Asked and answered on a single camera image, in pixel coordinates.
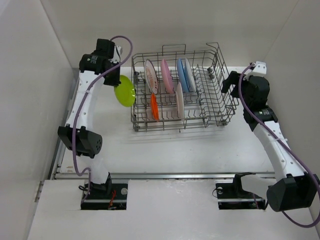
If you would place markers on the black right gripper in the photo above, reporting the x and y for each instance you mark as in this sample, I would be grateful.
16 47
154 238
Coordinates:
233 78

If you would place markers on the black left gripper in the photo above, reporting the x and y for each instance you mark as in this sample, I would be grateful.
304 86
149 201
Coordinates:
114 81

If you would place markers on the lime green plate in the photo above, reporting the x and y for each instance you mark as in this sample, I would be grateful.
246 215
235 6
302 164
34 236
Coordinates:
125 92

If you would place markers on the white plate orange sunburst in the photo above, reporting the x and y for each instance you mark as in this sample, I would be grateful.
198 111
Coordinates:
151 77

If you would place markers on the blue plate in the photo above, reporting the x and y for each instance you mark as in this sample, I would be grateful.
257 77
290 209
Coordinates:
181 75

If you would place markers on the white plate teal rim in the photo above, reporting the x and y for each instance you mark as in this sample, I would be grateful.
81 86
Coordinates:
180 102

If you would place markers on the pink plate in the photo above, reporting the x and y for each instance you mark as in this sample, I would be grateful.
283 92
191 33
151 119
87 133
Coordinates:
166 76

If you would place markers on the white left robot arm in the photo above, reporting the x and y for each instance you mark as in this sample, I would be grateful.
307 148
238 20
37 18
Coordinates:
99 68

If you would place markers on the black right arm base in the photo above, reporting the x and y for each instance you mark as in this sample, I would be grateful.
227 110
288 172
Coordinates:
229 198

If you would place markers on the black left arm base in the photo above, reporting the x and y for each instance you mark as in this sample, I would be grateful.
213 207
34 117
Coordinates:
115 198

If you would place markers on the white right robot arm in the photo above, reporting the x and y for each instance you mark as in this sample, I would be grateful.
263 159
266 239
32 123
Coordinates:
294 188

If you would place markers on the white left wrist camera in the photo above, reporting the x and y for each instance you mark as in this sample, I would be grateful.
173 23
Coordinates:
117 54

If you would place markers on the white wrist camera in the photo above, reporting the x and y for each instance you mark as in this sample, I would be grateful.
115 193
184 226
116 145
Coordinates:
258 68
117 54

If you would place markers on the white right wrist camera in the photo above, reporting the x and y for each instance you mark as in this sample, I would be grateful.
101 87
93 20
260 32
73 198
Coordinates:
258 68

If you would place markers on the grey wire dish rack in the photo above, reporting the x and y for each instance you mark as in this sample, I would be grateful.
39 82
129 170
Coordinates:
208 106

